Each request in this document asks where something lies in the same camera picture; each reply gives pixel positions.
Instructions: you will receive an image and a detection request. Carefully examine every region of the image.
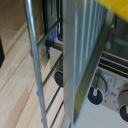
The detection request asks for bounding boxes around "metal wire dish rack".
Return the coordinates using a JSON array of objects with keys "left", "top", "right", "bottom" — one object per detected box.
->
[{"left": 23, "top": 0, "right": 116, "bottom": 128}]

